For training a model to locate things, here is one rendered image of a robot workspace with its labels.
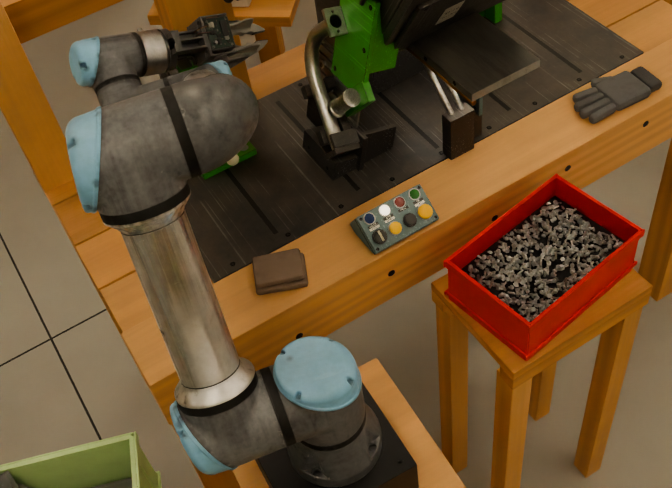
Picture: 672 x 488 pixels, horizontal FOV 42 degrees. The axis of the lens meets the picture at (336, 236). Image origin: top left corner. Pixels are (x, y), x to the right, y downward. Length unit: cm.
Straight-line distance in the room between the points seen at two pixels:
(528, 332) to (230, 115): 73
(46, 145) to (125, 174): 91
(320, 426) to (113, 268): 72
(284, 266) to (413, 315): 109
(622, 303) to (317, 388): 75
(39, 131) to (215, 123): 92
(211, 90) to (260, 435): 47
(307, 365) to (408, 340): 143
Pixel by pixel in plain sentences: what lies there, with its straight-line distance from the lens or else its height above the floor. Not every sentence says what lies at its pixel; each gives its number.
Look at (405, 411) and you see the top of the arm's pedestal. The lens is 155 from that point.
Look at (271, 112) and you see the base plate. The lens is 201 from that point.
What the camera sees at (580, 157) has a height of 86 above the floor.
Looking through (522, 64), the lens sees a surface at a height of 113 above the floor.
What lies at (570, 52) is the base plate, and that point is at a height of 90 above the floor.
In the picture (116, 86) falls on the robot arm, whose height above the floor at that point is 133.
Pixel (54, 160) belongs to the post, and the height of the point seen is 95.
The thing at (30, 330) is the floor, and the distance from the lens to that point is 298.
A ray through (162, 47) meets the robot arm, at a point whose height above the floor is 133.
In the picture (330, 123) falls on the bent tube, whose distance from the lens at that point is 181.
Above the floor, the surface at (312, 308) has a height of 86.
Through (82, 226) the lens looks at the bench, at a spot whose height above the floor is 88.
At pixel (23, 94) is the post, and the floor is 114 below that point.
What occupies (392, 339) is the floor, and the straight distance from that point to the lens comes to 265.
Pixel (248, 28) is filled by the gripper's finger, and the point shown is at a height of 126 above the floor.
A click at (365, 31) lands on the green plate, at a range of 168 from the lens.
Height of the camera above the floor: 221
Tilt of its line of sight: 49 degrees down
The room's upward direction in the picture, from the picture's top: 10 degrees counter-clockwise
